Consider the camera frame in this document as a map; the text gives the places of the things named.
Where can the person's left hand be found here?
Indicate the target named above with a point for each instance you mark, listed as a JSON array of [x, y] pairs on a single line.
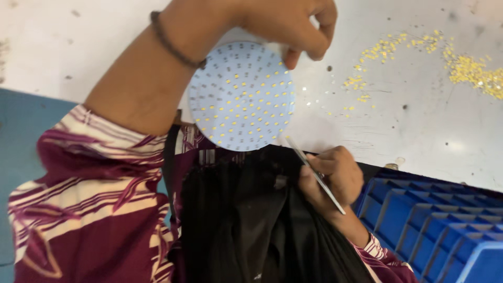
[[259, 15]]

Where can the person's right hand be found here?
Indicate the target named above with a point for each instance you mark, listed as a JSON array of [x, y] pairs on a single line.
[[340, 177]]

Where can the person's left fingers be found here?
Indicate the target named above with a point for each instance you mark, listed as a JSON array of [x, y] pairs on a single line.
[[320, 35]]

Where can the person's right fingers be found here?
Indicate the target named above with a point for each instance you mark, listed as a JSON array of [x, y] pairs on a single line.
[[326, 163]]

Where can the silver metal tweezers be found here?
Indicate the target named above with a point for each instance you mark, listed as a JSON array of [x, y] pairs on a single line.
[[308, 165]]

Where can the round white LED circuit board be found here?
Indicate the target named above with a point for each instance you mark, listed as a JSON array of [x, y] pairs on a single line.
[[241, 98]]

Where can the small silver metal piece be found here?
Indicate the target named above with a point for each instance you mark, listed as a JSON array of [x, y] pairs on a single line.
[[393, 164]]

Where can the black cloth scarf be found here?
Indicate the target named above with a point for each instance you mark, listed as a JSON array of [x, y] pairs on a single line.
[[243, 220]]

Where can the stack of blue plastic bins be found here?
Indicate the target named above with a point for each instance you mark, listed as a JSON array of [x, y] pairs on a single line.
[[432, 228]]

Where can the pile of yellow LED chips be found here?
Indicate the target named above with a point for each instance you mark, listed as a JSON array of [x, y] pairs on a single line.
[[471, 70]]

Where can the maroon cream striped garment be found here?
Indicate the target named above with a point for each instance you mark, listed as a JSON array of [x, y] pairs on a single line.
[[90, 212]]

